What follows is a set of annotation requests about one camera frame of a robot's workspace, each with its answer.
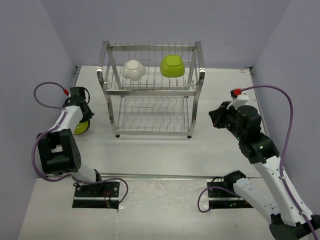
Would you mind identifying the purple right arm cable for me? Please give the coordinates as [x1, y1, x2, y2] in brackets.
[239, 85, 318, 240]

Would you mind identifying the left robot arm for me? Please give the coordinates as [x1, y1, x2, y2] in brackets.
[31, 83, 104, 197]

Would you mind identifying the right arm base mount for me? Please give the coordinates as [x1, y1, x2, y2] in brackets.
[207, 170, 253, 210]

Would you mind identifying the stainless steel dish rack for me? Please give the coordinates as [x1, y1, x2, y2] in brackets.
[96, 41, 206, 138]

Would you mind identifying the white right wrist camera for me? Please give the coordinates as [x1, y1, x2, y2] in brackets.
[226, 88, 249, 110]

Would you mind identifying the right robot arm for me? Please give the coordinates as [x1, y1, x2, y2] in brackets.
[208, 101, 320, 240]

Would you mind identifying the white scalloped bowl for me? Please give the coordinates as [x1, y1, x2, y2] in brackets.
[122, 59, 147, 81]

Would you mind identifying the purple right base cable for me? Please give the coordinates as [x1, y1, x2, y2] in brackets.
[196, 186, 251, 213]

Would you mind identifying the green square bowl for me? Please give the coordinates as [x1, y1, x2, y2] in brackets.
[160, 54, 185, 78]

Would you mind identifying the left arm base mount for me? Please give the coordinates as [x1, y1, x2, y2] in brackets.
[72, 181, 120, 210]

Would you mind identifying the aluminium table rail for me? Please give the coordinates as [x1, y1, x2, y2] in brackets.
[100, 173, 223, 181]

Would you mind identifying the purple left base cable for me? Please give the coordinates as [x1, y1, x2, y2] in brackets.
[79, 177, 129, 206]

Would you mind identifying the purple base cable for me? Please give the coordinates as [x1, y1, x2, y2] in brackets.
[79, 177, 129, 206]
[196, 186, 251, 213]

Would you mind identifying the green round bowl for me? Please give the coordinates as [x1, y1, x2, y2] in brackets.
[73, 120, 91, 135]

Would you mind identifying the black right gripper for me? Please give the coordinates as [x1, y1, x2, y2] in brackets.
[209, 101, 246, 141]

